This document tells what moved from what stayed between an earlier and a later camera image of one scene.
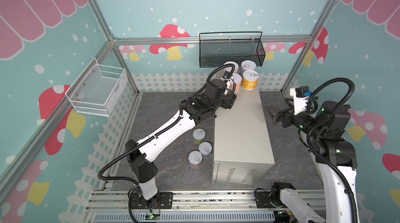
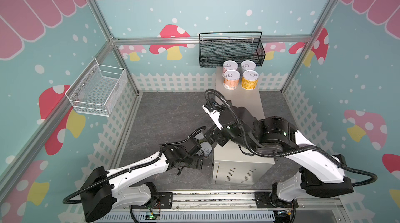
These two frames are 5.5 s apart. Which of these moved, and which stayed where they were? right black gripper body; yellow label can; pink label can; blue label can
Moved: right black gripper body
Stayed: yellow label can; pink label can; blue label can
